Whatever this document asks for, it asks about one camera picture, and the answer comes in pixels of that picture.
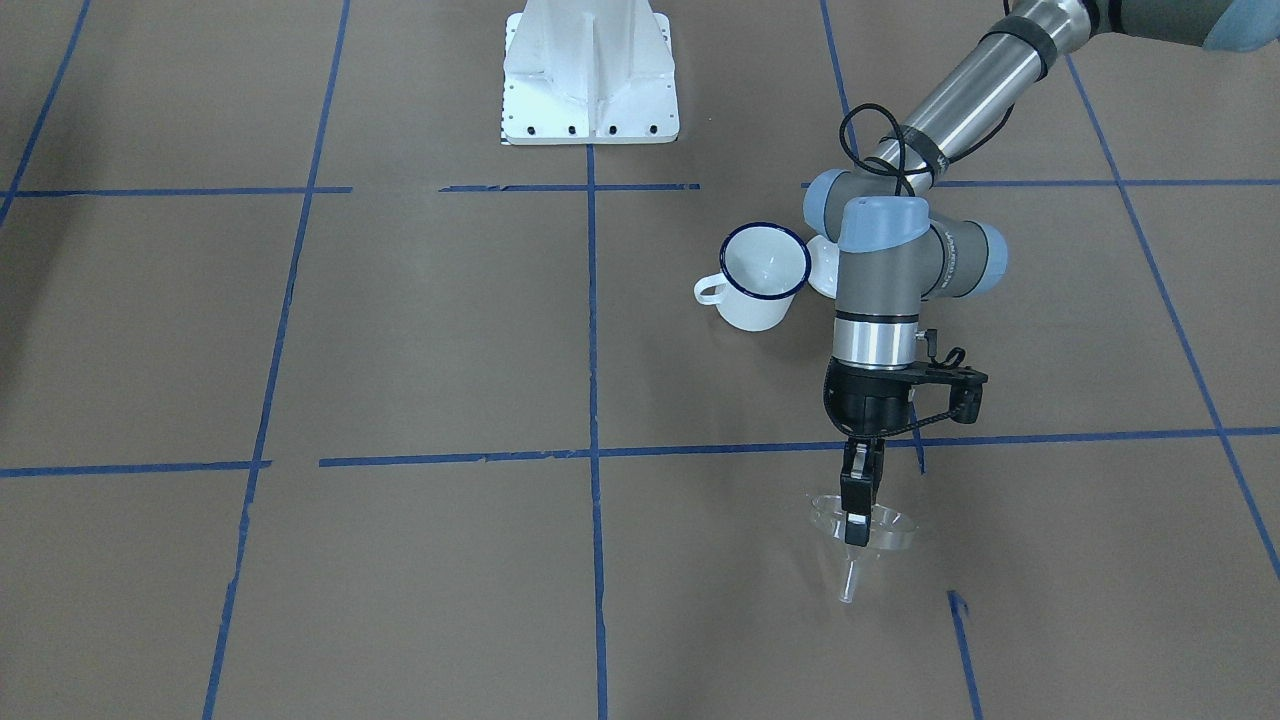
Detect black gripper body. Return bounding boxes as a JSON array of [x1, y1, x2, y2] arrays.
[[824, 357, 919, 437]]

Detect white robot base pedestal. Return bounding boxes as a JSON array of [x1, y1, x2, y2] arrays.
[[500, 1, 681, 146]]

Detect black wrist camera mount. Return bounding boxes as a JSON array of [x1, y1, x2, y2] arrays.
[[902, 363, 989, 430]]

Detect white enamel mug blue rim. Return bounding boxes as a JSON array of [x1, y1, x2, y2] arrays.
[[692, 222, 813, 332]]

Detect clear glass funnel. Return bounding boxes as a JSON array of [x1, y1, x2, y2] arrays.
[[806, 495, 918, 606]]

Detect white enamel lid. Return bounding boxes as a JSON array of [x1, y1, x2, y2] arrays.
[[806, 234, 840, 299]]

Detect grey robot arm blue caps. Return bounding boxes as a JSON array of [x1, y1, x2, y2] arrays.
[[804, 1, 1277, 547]]

